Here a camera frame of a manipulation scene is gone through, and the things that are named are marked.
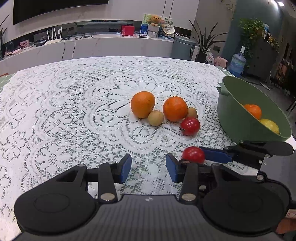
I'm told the red tomato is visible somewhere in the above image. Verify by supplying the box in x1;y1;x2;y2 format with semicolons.
182;147;205;164
180;117;201;136

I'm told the yellow-green pear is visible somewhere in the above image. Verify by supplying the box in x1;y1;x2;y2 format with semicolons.
259;119;280;135

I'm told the green colander bowl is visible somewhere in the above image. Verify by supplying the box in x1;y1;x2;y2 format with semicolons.
217;76;292;144

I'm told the orange mandarin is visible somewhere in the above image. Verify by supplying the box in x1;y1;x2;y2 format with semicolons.
244;104;262;120

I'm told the right brown kiwi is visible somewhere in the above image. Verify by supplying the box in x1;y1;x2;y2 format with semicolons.
186;108;198;118

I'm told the brown kiwi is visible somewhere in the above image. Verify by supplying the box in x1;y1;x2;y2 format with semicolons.
147;110;164;126
186;108;198;118

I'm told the left brown kiwi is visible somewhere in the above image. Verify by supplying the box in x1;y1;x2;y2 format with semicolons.
147;110;164;126

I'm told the right back orange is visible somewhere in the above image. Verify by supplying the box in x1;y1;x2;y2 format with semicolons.
163;96;188;122

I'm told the orange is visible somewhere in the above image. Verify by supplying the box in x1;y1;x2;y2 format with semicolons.
130;91;156;118
163;96;188;122

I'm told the white lace tablecloth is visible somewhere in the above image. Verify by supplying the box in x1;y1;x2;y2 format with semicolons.
1;56;232;240

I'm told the left back orange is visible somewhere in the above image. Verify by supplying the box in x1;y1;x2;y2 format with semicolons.
130;91;156;118

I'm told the dark drawer cabinet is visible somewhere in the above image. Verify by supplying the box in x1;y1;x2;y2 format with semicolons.
247;38;278;80

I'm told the blue water jug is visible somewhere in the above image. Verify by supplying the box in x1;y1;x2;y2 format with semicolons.
227;46;246;78

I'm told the pink piggy heater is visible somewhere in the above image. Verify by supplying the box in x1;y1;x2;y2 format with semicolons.
214;56;228;69

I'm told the white plastic bag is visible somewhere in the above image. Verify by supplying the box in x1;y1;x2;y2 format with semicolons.
205;48;215;65

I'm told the grey trash bin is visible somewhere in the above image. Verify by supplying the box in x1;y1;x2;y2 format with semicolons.
171;36;196;61

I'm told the potted long-leaf plant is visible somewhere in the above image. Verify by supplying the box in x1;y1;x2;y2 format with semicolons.
189;20;228;63

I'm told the trailing green plant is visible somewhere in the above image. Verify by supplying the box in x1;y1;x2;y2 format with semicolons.
239;18;264;61

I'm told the white tv cabinet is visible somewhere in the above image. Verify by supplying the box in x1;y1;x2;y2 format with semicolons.
1;34;173;75

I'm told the red box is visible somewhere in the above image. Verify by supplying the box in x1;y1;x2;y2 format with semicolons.
121;25;135;37

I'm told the white wifi router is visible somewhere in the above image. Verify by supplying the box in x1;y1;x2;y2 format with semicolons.
45;26;63;45

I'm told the teddy bear toy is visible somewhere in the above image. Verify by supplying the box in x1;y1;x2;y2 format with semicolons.
148;15;162;26

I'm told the left potted plant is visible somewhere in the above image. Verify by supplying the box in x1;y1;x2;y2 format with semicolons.
0;14;10;60

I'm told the black power cable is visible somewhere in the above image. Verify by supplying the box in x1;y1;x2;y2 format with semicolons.
61;34;94;61

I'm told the black wall television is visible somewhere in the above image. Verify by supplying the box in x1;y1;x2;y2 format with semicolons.
13;0;108;25

